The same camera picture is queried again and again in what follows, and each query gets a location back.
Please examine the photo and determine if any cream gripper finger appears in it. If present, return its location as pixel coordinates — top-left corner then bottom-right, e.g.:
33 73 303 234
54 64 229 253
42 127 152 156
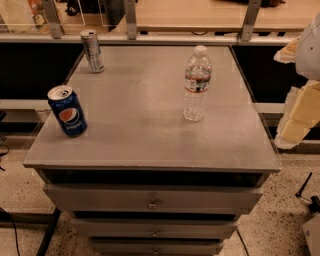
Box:
273 37 299 64
274 80 320 149

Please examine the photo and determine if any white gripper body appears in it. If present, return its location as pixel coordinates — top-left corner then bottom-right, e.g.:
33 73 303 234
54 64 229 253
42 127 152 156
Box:
295 13 320 80

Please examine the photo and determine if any clear plastic water bottle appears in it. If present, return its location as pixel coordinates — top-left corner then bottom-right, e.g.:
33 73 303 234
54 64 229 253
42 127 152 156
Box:
183 45 212 121

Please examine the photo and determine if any silver redbull can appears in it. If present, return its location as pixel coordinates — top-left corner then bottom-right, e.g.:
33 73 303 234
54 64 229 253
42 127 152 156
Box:
80 29 104 73

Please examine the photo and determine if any blue pepsi can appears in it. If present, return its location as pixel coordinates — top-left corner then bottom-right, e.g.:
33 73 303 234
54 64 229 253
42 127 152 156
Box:
47 85 87 137

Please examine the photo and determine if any black stand on floor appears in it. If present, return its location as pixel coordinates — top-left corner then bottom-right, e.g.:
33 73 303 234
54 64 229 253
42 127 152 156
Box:
295 171 320 213

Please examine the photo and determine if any white box on floor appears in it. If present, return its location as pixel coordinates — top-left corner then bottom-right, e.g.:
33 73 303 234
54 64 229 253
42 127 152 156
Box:
302 214 320 256

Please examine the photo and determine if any grey drawer cabinet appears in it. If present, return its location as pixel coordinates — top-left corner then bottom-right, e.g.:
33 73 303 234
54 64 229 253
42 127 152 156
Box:
22 44 282 256

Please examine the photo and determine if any bottom grey drawer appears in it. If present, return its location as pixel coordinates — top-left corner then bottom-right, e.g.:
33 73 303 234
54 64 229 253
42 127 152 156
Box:
88 239 223 256

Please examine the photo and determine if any grey drawer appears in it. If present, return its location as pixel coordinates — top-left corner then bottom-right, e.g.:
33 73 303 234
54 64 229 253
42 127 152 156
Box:
44 184 262 215
88 239 223 256
71 218 237 240

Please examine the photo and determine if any middle grey drawer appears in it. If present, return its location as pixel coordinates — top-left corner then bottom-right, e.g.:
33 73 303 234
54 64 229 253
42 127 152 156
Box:
71 218 237 240

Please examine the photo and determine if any top grey drawer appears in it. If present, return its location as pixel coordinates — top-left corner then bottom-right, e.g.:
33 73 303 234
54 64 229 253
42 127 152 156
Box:
44 184 262 215

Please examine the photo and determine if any black cable on floor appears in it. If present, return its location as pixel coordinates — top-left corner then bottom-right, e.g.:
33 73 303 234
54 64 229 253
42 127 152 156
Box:
0 207 18 256

